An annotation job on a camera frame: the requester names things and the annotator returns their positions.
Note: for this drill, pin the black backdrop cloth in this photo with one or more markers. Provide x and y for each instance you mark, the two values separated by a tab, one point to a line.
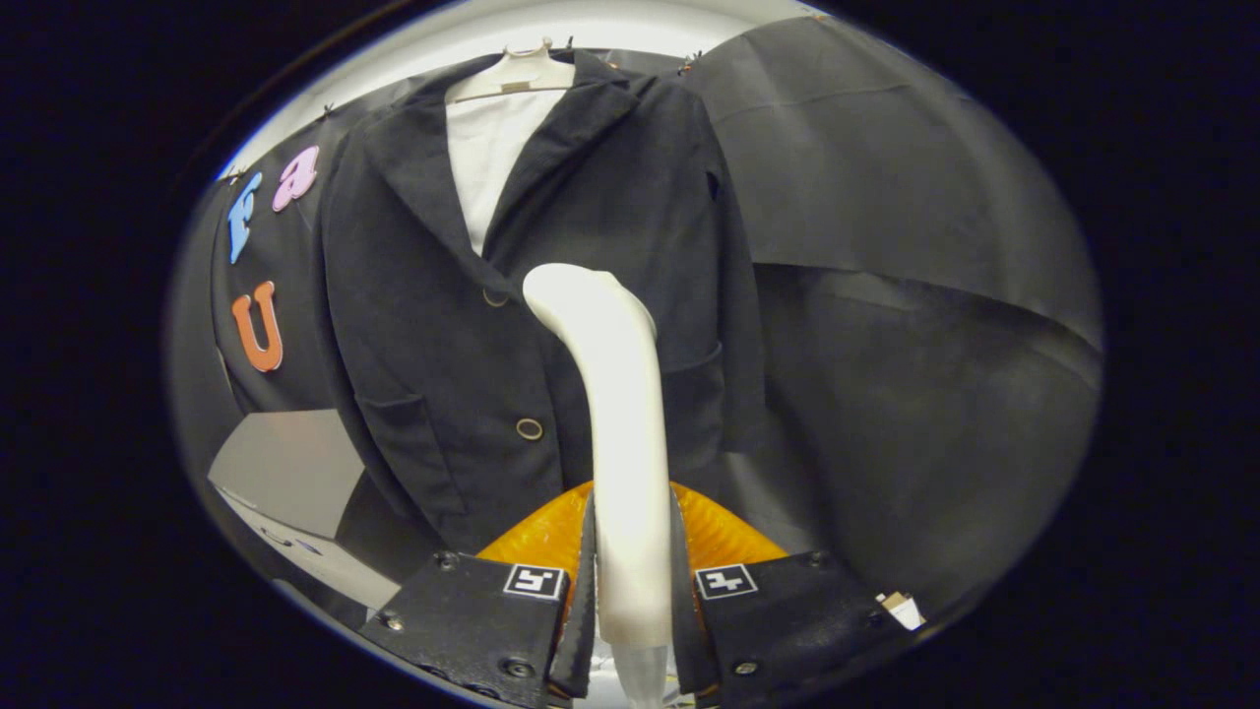
935	394

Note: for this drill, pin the grey metal cabinet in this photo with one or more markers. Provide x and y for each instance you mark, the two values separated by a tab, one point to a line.
285	463

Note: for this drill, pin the small cardboard box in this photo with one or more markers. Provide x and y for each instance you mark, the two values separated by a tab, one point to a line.
904	611

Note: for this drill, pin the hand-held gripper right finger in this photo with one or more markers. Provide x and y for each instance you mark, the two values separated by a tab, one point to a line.
686	650

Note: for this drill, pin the white dress form mannequin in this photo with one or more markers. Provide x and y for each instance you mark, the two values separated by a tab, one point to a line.
492	158

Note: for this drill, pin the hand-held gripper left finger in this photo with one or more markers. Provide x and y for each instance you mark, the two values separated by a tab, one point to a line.
581	650

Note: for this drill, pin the black button jacket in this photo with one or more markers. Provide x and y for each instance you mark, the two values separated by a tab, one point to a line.
433	325

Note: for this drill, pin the white garment steamer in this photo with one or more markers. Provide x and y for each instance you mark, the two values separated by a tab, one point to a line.
625	443

